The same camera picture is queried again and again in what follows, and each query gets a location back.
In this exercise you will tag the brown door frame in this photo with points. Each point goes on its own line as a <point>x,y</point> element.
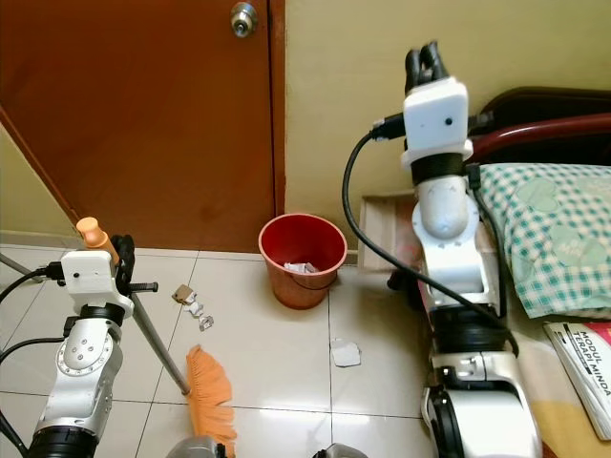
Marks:
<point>277,105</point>

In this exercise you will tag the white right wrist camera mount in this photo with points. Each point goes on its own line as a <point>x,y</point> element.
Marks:
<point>434,119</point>

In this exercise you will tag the grey robot left foot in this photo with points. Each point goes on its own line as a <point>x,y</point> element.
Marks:
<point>193,448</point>

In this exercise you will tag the grey robot right foot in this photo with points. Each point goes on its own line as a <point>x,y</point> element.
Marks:
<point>336,451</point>

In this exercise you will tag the white crumpled paper in bucket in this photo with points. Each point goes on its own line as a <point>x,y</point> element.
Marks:
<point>302,268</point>

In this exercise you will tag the brown wooden door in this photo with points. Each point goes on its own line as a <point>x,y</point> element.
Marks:
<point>134,114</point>

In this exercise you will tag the grey robot foot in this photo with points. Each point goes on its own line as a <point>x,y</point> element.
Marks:
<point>336,451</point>
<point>193,448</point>

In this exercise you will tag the white paper scrap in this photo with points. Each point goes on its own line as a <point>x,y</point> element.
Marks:
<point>346,353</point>

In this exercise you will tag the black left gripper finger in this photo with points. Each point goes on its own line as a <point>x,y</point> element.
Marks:
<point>124,249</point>

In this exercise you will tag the silver round door knob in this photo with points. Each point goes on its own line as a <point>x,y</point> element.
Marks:
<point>243,17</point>

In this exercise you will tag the maroon bed rail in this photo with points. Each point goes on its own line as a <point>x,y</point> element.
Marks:
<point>535,132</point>

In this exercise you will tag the yellow bed sheet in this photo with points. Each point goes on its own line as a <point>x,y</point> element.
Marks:
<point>565,431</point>

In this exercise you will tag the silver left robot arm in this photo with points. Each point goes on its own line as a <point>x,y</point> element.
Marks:
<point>84,361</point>

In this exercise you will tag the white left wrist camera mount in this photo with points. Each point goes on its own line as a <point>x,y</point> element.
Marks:
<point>91,272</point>

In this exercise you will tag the green checkered pillow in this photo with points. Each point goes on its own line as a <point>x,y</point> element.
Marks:
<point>563,243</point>

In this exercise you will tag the grey metal chair leg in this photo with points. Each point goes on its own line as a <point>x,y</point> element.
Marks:
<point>21,262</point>

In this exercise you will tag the cardboard box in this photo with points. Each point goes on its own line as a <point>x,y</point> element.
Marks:
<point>382,229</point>

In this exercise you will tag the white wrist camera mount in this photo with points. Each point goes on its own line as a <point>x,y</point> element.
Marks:
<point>91,272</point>
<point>434,119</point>

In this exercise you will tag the red plastic bucket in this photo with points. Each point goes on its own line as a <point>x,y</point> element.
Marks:
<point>301,289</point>

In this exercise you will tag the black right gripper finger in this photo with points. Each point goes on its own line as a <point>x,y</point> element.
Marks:
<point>416,72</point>
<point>435,62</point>

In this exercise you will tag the white and red book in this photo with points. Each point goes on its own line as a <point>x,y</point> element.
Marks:
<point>582,367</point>

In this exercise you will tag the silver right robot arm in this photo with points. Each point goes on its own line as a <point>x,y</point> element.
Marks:
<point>449,212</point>

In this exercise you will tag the small crumpled silver wrapper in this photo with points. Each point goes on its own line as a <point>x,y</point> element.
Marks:
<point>207,322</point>
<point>197,307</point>

